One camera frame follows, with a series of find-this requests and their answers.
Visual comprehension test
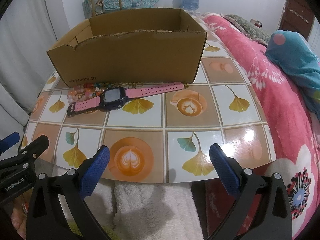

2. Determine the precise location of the pink bead bracelet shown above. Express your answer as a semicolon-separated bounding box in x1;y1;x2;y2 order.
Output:
67;84;94;104

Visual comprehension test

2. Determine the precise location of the white curtain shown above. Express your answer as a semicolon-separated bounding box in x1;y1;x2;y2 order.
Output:
1;2;56;137

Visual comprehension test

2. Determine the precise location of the brown cardboard box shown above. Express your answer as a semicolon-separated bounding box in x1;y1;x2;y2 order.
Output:
47;8;207;86

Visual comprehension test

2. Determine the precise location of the blue pillow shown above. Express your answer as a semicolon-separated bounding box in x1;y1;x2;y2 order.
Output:
265;30;320;117

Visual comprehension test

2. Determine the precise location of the white fluffy towel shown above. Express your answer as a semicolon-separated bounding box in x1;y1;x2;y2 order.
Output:
85;179;203;239

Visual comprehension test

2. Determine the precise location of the dark wooden door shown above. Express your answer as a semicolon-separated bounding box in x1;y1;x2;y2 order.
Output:
278;0;315;40

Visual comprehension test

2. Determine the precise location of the pink strap smartwatch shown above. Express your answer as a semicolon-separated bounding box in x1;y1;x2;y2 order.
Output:
67;82;184;116

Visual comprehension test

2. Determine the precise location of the pink floral blanket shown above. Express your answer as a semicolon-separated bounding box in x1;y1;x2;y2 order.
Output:
202;12;319;239

